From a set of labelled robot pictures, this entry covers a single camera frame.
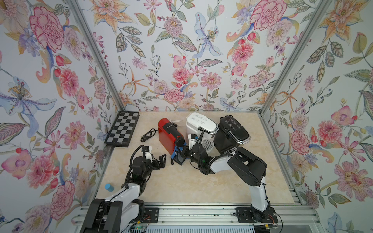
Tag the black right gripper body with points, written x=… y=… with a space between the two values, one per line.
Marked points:
x=192 y=157

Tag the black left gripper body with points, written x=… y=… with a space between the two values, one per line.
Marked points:
x=150 y=167

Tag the red Nespresso coffee machine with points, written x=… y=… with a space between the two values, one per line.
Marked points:
x=169 y=136

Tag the white coffee machine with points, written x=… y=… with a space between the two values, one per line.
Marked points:
x=197 y=124

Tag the black coffee machine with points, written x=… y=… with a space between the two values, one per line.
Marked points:
x=231 y=134

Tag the blue microfibre cloth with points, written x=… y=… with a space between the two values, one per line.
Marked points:
x=179 y=155

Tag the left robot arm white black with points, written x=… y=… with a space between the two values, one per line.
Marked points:
x=121 y=212

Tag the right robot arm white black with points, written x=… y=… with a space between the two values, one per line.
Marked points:
x=252 y=171

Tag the blue small cylinder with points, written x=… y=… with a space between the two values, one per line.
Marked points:
x=109 y=187

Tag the black folding chessboard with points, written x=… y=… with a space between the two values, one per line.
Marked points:
x=123 y=129

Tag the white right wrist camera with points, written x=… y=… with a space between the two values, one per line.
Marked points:
x=192 y=139

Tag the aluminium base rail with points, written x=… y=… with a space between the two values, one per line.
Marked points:
x=188 y=218

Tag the aluminium corner post left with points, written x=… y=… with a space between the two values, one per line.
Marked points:
x=87 y=33

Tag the aluminium corner post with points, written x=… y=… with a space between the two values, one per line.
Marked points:
x=292 y=59
x=87 y=33

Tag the aluminium corner post right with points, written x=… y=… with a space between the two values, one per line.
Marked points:
x=292 y=59

